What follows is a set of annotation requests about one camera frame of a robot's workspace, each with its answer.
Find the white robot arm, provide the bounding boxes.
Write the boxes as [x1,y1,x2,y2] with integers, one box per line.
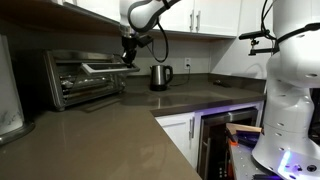
[240,0,320,180]

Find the black under-counter beverage cooler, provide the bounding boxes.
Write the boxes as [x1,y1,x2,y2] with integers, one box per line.
[197,108,258,180]

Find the small dark countertop object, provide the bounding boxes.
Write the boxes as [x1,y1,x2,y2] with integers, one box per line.
[213,80,231,88]

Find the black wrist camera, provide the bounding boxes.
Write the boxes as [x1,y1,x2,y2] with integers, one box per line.
[137,35,153,48]

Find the black camera on mount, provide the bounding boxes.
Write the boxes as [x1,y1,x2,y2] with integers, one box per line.
[238,29,277,56]

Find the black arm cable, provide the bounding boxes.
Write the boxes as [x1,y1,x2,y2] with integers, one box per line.
[145,19,170,64]

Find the white wall outlet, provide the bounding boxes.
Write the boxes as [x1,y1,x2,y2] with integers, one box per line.
[184,58,191,69]

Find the perforated metal robot table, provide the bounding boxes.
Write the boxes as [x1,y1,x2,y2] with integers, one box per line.
[229,144,272,180]

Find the toaster oven glass door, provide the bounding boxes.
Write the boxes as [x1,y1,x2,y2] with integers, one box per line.
[81,63,140,75]

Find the wooden board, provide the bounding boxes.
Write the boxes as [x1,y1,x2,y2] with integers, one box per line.
[226,123,261,135]

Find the stainless steel electric kettle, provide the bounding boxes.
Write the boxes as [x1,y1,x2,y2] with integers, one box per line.
[150,65,173,91]

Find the silver toaster oven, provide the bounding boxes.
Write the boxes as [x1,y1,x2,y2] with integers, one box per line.
[43,50,129,111]

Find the white upper cabinets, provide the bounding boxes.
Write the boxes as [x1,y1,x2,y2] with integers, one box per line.
[49,0,320,38]

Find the white marbled canister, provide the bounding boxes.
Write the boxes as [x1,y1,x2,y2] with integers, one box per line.
[0,35,35,146]

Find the white lower cabinet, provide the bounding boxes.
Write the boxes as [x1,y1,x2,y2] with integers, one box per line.
[156,101,264,169]

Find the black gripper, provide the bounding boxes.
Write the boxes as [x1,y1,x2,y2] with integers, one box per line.
[121,37,137,64]

